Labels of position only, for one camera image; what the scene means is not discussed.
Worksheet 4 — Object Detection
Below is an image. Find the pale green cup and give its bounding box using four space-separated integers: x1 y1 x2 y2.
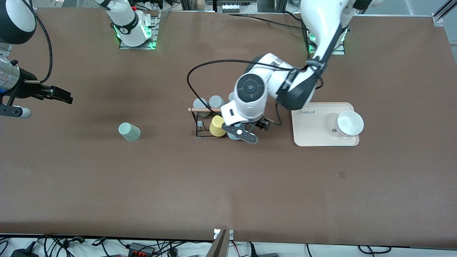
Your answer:
118 122 141 142

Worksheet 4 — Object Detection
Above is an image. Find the yellow cup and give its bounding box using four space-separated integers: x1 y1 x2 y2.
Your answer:
209 115 227 137

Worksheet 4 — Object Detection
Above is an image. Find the beige rabbit print tray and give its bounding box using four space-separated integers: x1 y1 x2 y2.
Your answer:
291 102 360 147

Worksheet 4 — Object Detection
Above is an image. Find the white bowl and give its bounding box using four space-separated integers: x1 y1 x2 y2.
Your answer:
335 110 365 138

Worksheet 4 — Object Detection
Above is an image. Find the black plug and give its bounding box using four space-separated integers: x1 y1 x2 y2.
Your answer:
249 243 280 257

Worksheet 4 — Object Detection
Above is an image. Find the black power adapter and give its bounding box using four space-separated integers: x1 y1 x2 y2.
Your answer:
10 248 38 257

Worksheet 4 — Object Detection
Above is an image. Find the black orange terminal block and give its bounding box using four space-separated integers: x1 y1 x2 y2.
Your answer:
128 243 156 257

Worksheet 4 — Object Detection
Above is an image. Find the aluminium corner profile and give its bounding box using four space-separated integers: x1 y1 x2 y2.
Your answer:
431 0 457 27

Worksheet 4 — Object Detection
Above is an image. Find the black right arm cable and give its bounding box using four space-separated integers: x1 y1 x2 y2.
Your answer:
23 0 54 85

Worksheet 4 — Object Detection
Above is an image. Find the black wire cup rack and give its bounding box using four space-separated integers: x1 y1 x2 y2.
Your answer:
188 107 229 138

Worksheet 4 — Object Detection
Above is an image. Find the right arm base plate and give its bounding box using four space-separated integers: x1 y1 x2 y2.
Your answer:
119 11 159 50

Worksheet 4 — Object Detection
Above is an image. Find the black cable on table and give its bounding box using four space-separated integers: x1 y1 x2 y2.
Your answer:
228 11 305 32

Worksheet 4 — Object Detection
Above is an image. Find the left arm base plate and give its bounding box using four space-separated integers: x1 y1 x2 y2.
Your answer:
308 32 346 55

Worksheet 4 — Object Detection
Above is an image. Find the metal camera mount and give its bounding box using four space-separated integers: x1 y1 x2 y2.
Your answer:
207 228 235 257

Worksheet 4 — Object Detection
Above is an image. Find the aluminium frame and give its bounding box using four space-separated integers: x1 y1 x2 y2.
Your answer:
180 0 215 12

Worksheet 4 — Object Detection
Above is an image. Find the tangled black cable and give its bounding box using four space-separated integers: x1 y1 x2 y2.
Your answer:
154 241 215 257
36 234 87 257

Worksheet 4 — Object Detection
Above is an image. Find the looped black cable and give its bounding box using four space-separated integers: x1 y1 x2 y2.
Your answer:
358 245 392 255

